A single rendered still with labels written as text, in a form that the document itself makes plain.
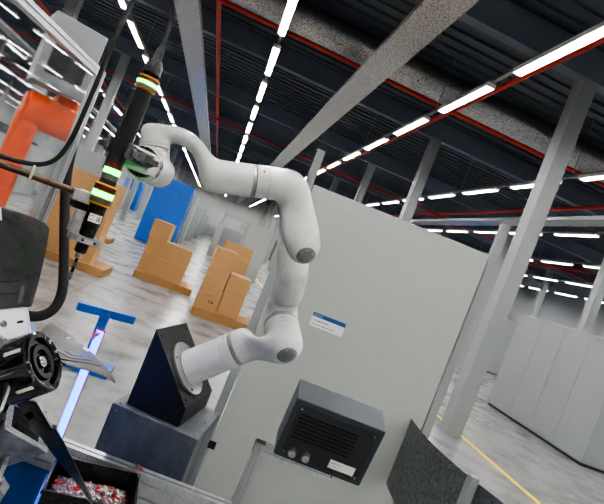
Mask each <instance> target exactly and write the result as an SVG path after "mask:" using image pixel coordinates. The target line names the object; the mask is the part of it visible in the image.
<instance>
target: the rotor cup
mask: <svg viewBox="0 0 604 504"><path fill-rule="evenodd" d="M18 348H20V352H17V353H14V354H11V355H8V356H5V357H3V356H4V353H6V352H9V351H12V350H15V349H18ZM41 356H43V357H45V359H46V361H47V365H46V366H45V367H42V366H41V364H40V361H39V359H40V357H41ZM61 376H62V365H61V359H60V356H59V353H58V350H57V348H56V346H55V345H54V343H53V342H52V340H51V339H50V338H49V337H48V336H47V335H46V334H44V333H42V332H39V331H33V332H29V333H26V334H23V335H20V336H17V337H14V338H11V339H8V340H6V341H5V344H4V345H3V346H2V347H1V348H0V394H1V392H2V391H3V389H4V387H5V385H6V384H7V383H9V386H10V392H9V395H8V398H7V401H6V403H8V405H7V407H6V408H4V409H3V411H4V413H5V412H6V411H7V409H8V408H9V405H16V404H19V403H22V402H25V401H28V400H31V399H34V398H37V397H40V396H43V395H46V394H49V393H51V392H53V391H54V390H56V389H57V388H58V386H59V384H60V381H61ZM31 386H32V387H33V388H34V389H32V390H29V391H26V392H23V393H20V394H17V393H16V391H19V390H22V389H25V388H28V387H31Z"/></svg>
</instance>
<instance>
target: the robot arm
mask: <svg viewBox="0 0 604 504"><path fill-rule="evenodd" d="M171 144H176V145H180V146H183V147H184V148H186V149H187V150H188V151H189V152H190V153H191V154H192V155H193V157H194V159H195V161H196V164H197V168H198V174H199V180H200V184H201V187H202V188H203V189H204V190H205V191H208V192H213V193H220V194H228V195H236V196H243V197H251V198H259V199H268V200H274V201H275V202H276V204H277V208H278V212H279V217H280V223H279V230H278V257H277V271H276V278H275V285H274V289H273V293H272V295H271V297H270V299H269V300H268V302H267V304H266V307H265V310H264V314H263V323H264V330H265V335H264V336H262V337H256V336H255V335H254V334H253V333H252V332H251V331H250V330H248V329H246V328H240V329H236V330H234V331H231V332H229V333H226V334H224V335H222V336H219V337H217V338H214V339H212V340H210V341H207V342H205V343H202V344H200V345H197V346H195V347H193V348H190V347H189V345H187V344H185V343H184V342H178V343H176V344H175V345H174V347H173V351H172V358H173V365H174V369H175V372H176V375H177V377H178V379H179V381H180V383H181V385H182V386H183V388H184V389H185V390H186V391H187V392H188V393H189V394H191V395H197V394H199V393H200V392H201V390H202V381H204V380H207V379H209V378H212V377H214V376H217V375H219V374H221V373H224V372H226V371H229V370H231V369H234V368H236V367H239V366H241V365H244V364H246V363H249V362H251V361H255V360H262V361H267V362H271V363H275V364H287V363H290V362H292V361H294V360H295V359H296V358H297V357H298V356H299V355H300V354H301V352H302V348H303V341H302V335H301V330H300V326H299V321H298V312H297V309H298V304H299V303H300V302H301V300H302V298H303V296H304V292H305V288H306V284H307V279H308V272H309V263H311V262H312V261H314V260H315V259H316V258H317V257H318V255H319V253H320V249H321V239H320V233H319V227H318V223H317V218H316V214H315V210H314V206H313V201H312V197H311V192H310V189H309V186H308V183H307V181H306V180H305V178H304V177H303V176H302V175H301V174H300V173H298V172H296V171H294V170H291V169H286V168H279V167H271V166H264V165H256V164H249V163H240V162H232V161H224V160H219V159H217V158H215V157H214V156H213V155H212V154H211V153H210V151H209V150H208V149H207V147H206V146H205V145H204V143H203V142H202V141H201V140H200V139H199V138H198V137H197V136H196V135H194V134H193V133H192V132H190V131H188V130H186V129H183V128H180V127H176V126H171V125H165V124H161V123H160V124H159V123H147V124H144V125H143V127H142V129H141V133H140V142H139V146H135V145H133V144H131V143H130V144H128V146H127V149H126V151H125V154H124V158H126V161H125V164H124V166H125V167H126V168H127V170H128V172H129V173H130V174H131V175H132V176H133V177H135V178H137V179H139V180H141V181H143V182H145V183H147V184H149V185H151V186H153V187H157V188H161V187H165V186H167V185H169V184H170V183H171V182H172V180H173V178H174V174H175V171H174V167H173V164H172V163H171V162H170V158H169V153H170V145H171Z"/></svg>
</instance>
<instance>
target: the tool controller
mask: <svg viewBox="0 0 604 504"><path fill-rule="evenodd" d="M385 433H386V431H385V424H384V418H383V412H382V411H381V410H379V409H377V408H374V407H371V406H369V405H366V404H364V403H361V402H359V401H356V400H353V399H351V398H348V397H346V396H343V395H341V394H338V393H335V392H333V391H330V390H328V389H325V388H323V387H320V386H317V385H315V384H312V383H310V382H307V381H305V380H302V379H301V380H299V383H298V385H297V387H296V389H295V392H294V394H293V396H292V399H291V401H290V403H289V406H288V408H287V410H286V412H285V415H284V417H283V419H282V422H281V424H280V426H279V429H278V431H277V437H276V442H275V447H274V454H276V455H279V456H282V457H284V458H287V459H289V460H292V461H295V462H297V463H300V464H302V465H305V466H308V467H310V468H313V469H315V470H318V471H321V472H323V473H326V474H328V475H331V476H334V477H336V478H339V479H341V480H344V481H347V482H349V483H352V484H354V485H357V486H359V485H360V483H361V481H362V479H363V477H364V475H365V473H366V471H367V469H368V467H369V465H370V463H371V461H372V459H373V457H374V455H375V453H376V451H377V449H378V447H379V445H380V443H381V441H382V439H383V437H384V435H385Z"/></svg>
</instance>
